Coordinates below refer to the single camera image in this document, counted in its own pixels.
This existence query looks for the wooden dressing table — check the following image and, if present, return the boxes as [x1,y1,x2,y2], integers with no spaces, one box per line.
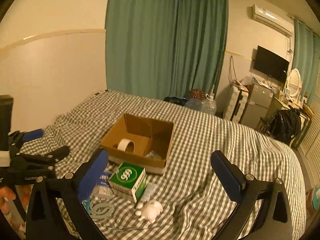
[271,96,315,151]

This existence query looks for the brown cardboard box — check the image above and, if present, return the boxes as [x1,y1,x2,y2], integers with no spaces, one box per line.
[101,113,175,176]

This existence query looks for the white tape roll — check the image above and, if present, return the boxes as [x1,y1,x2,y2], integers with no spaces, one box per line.
[117,138,135,153]

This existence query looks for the black wall television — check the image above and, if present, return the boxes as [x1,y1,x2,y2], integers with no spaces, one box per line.
[253,46,290,83]

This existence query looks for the gray checkered bed cover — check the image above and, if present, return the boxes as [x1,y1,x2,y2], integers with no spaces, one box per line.
[17,89,307,240]

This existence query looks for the white oval mirror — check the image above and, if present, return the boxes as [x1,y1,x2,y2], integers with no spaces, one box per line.
[285,68,302,98]

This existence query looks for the gray mini fridge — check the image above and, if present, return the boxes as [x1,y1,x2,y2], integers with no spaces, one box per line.
[240,83,273,128]

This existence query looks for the clear cotton swab jar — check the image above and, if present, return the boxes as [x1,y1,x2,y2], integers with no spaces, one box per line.
[91,164,115,199]

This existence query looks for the green white medicine box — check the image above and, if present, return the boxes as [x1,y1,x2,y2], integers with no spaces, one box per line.
[108,162,146,203]

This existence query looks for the gray folding hanger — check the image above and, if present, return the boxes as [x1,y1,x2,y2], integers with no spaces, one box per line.
[81,198,114,220]

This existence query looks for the clear water jug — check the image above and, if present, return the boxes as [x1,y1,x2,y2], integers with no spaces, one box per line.
[185,94,216,116]

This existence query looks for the green window curtain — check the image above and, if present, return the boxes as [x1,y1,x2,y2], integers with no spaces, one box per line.
[292,19,319,105]

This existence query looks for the white suitcase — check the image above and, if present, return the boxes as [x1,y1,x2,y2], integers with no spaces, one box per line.
[223,85,249,123]

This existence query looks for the black backpack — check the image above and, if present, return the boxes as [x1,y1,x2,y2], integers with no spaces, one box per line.
[263,108,301,145]

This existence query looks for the white cream tube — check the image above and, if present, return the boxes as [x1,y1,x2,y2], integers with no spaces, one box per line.
[136,183,157,209]

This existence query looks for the brown patterned cushion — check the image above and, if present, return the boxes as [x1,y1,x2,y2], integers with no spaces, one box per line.
[188,89,206,101]

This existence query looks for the person's left hand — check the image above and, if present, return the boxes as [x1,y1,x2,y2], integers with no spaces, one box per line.
[1,185,31,215]

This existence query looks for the white air conditioner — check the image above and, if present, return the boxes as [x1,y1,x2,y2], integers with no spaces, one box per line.
[252,4,294,37]

